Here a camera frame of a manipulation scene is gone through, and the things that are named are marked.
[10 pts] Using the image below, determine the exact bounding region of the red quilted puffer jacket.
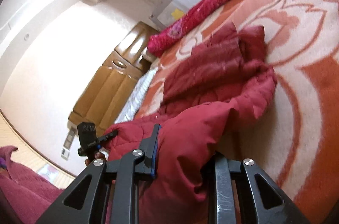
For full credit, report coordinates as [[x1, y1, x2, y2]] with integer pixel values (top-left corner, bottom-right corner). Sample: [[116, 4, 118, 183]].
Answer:
[[105, 23, 277, 223]]

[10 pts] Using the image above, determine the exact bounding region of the person's left hand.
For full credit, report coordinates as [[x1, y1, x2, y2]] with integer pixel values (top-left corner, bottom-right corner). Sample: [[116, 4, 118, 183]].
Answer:
[[85, 151, 106, 166]]

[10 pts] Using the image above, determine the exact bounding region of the white checked pillow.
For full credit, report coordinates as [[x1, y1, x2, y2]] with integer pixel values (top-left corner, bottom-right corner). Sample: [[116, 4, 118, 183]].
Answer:
[[114, 67, 158, 124]]

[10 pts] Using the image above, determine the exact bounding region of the wooden headboard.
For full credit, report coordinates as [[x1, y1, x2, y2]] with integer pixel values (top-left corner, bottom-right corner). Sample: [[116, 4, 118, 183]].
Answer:
[[68, 22, 157, 136]]

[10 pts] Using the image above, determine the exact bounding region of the orange white floral blanket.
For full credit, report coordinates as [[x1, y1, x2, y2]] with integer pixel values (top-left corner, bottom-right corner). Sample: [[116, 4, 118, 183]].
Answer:
[[137, 0, 338, 223]]

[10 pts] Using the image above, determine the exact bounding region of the pink fleece sleeve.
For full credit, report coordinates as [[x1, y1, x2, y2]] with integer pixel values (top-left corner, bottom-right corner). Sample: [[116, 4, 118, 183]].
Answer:
[[1, 145, 63, 223]]

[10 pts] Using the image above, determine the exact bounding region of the rolled pink floral quilt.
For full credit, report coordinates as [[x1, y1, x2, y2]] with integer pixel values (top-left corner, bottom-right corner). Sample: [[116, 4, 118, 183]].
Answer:
[[146, 0, 290, 57]]

